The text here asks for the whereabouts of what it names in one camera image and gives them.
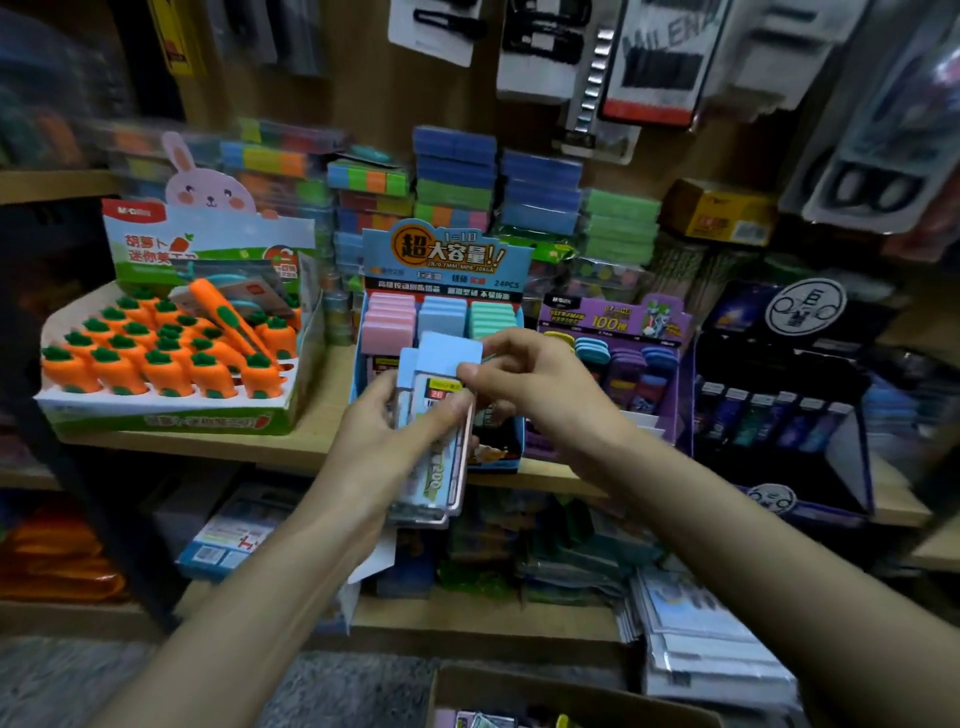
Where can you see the person's right hand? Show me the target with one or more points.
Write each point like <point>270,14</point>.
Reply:
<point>548,393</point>

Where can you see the person's left hand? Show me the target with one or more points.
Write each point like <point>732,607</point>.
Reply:
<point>375,465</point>

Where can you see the wooden shelf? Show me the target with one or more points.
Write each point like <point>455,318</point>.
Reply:
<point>300,443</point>

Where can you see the purple display box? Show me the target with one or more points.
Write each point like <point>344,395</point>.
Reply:
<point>630,318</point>

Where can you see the blue display box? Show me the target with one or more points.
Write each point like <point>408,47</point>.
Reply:
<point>450,255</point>

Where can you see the black and white display box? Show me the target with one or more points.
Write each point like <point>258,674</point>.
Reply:
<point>780,495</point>

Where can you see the brown cardboard box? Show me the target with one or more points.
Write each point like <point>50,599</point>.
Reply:
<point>570,687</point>

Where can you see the person's right forearm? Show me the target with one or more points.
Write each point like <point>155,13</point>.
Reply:
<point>780,585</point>

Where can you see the person's left forearm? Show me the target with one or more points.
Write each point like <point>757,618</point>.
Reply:
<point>240,630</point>

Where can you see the orange carrot pen display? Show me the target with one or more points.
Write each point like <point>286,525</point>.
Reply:
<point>165,368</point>

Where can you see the heap of green teal packs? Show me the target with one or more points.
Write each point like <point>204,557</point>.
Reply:
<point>540,555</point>

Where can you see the stack of green packets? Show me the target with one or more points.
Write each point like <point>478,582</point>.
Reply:
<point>621,225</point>

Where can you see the stack of blue packets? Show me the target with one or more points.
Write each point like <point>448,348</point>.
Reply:
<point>503,180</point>

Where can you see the yellow carton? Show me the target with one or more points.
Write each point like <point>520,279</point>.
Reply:
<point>720,210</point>

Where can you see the stack of white packets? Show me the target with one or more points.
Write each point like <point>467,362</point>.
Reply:
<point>713,638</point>

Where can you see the stack of multicoloured packets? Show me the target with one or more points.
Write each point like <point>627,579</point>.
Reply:
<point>255,165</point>

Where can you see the orange folders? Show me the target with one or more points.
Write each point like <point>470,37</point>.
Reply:
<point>60,555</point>

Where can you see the white card of black clips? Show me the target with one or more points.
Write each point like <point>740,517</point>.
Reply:
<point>435,30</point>
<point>543,45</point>

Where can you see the black red hanging package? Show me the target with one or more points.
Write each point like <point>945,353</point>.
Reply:
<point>668,60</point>

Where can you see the hanging white blister package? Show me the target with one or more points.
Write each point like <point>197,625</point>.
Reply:
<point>885,150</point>

